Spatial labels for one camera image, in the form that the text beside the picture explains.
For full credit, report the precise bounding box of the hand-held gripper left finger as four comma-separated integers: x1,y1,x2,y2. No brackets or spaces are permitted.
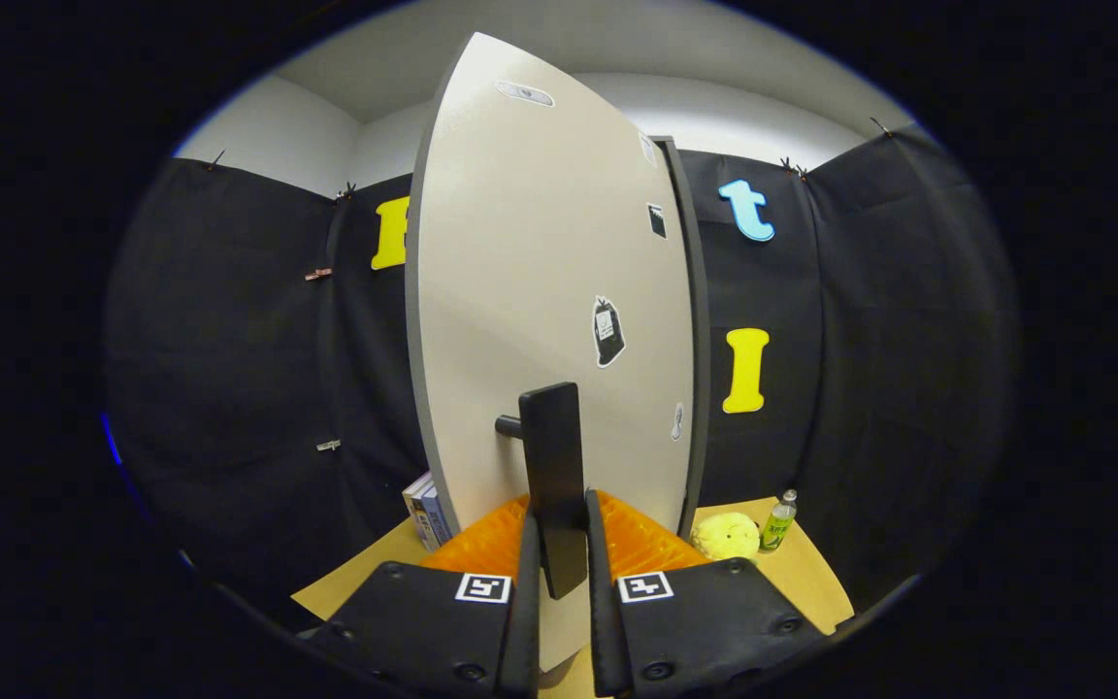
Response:
299,493,544,699

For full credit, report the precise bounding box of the beige shoe cabinet door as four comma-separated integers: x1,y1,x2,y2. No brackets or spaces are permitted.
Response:
406,32,696,673

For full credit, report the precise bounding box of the pale yellow plush toy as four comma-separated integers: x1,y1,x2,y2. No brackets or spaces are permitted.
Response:
692,512,762,562

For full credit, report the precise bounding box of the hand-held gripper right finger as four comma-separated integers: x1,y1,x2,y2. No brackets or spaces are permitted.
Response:
584,489,829,699

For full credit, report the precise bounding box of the white paperback book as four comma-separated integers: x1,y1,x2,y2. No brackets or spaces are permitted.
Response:
402,473,434,552

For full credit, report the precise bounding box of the green label drink bottle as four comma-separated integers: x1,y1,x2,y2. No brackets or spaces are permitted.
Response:
760,489,799,552

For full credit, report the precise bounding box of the dark grey shoe cabinet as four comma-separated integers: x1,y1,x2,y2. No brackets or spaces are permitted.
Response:
651,136,713,541

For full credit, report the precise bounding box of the black backdrop cloth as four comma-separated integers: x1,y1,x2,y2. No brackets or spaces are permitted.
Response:
103,126,1021,622

